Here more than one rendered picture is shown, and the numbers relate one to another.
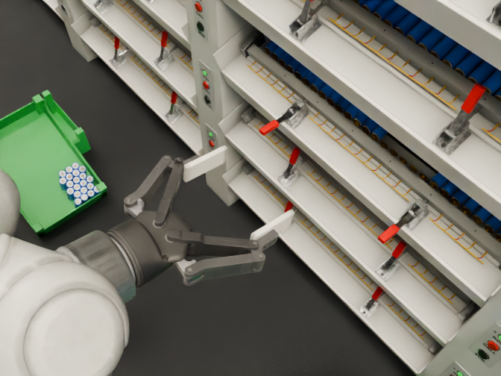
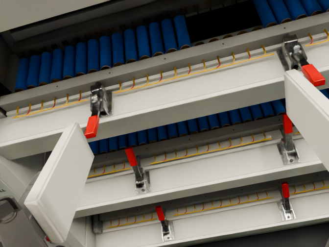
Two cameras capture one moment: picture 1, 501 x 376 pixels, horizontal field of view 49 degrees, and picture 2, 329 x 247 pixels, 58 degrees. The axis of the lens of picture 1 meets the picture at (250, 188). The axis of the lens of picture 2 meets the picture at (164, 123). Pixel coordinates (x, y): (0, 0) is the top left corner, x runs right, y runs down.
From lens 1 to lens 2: 60 cm
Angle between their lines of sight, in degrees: 30
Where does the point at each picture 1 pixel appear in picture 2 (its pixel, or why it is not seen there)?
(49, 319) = not seen: outside the picture
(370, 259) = (270, 162)
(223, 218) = not seen: outside the picture
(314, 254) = (210, 224)
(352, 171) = (203, 87)
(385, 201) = (257, 75)
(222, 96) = (18, 177)
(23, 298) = not seen: outside the picture
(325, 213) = (199, 173)
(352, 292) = (264, 215)
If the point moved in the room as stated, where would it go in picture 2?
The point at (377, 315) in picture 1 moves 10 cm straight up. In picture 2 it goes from (297, 208) to (299, 181)
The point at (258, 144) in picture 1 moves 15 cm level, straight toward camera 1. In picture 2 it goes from (90, 189) to (145, 227)
